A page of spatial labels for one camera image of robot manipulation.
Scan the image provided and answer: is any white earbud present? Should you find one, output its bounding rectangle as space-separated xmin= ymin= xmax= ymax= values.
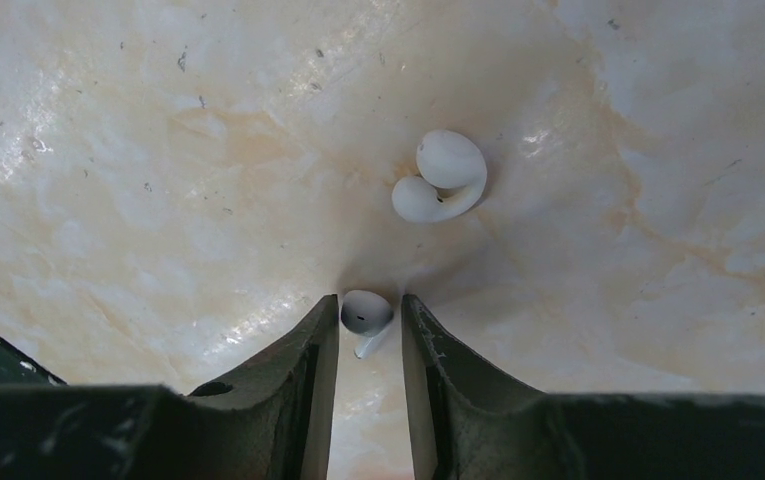
xmin=391 ymin=129 xmax=488 ymax=224
xmin=340 ymin=290 xmax=394 ymax=359

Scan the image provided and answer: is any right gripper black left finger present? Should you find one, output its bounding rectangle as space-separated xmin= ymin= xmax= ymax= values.
xmin=0 ymin=294 xmax=339 ymax=479

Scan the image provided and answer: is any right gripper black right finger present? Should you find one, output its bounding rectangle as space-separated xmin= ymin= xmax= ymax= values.
xmin=401 ymin=294 xmax=765 ymax=479

